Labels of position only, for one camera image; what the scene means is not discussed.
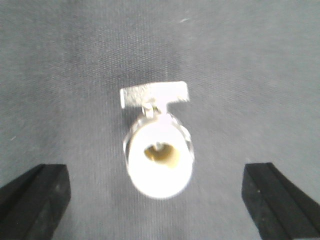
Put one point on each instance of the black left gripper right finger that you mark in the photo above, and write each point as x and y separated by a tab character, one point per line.
279	209

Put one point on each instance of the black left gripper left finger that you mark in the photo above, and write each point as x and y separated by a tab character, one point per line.
33	204

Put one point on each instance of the white metal valve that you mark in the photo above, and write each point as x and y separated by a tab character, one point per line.
157	148

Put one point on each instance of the dark grey conveyor belt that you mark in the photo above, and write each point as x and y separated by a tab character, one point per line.
253	72

